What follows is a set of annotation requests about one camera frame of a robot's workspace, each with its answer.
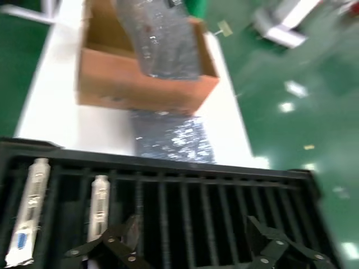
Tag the graphics card with metal bracket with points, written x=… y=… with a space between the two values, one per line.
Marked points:
x=98 y=204
x=31 y=204

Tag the white paper sheet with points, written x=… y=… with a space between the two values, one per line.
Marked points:
x=224 y=28

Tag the white work table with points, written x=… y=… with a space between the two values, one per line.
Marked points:
x=33 y=11

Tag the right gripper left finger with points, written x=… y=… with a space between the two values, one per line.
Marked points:
x=112 y=249

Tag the translucent antistatic bag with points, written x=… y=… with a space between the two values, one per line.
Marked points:
x=162 y=42

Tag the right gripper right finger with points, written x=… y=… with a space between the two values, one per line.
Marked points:
x=277 y=252

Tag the black slotted container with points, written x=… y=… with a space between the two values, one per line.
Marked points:
x=196 y=173

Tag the brown cardboard box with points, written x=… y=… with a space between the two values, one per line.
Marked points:
x=112 y=84

